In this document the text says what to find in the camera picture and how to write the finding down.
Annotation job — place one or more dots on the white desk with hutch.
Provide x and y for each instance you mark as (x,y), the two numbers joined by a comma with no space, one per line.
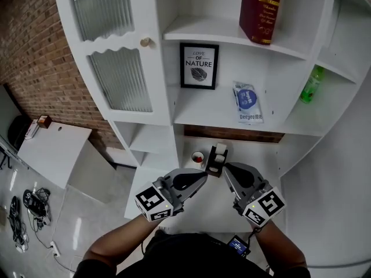
(208,207)

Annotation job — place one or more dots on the dark red hardcover book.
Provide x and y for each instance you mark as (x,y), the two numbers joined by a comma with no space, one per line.
(258,10)

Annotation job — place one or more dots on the white and red booklet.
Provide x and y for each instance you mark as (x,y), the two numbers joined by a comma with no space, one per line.
(31,129)

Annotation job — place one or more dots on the round cabinet door knob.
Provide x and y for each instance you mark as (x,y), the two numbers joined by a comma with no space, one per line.
(145,42)

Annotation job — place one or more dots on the plain white side desk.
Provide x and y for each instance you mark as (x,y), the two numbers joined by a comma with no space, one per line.
(55,152)

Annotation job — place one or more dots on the black phone with blue screen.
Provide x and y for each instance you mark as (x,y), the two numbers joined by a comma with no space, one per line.
(238,245)

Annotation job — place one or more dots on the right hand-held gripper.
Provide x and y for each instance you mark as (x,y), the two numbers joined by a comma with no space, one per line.
(266,204)

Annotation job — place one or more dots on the person's left forearm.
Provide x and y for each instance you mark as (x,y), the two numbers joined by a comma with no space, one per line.
(121,239)

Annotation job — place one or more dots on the person's black shirt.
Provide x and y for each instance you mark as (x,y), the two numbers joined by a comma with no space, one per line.
(191,256)

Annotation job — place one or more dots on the person's right forearm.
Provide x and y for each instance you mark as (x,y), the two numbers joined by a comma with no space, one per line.
(281,245)

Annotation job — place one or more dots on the black framed leaf picture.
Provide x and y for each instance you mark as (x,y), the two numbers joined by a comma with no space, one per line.
(199,68)

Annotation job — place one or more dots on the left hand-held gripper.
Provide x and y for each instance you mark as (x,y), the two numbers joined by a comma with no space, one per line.
(150,201)

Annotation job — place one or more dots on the black padded chair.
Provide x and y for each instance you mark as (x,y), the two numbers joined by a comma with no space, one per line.
(18,132)

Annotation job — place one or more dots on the white mug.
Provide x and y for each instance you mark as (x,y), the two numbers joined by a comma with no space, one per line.
(197,158)

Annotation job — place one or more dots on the white power strip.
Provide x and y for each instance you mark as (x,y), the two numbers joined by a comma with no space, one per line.
(55,249)

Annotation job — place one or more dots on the blue white wipes pack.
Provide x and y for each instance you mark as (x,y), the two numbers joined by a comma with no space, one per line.
(247,103)

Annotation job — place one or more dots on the grey metal cabinet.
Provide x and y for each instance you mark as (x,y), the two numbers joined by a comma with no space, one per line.
(5,103)

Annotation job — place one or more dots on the small brown box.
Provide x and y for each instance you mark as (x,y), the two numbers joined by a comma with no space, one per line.
(44,122)

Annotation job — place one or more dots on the green plastic bottle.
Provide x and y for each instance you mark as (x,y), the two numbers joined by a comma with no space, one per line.
(310,88)

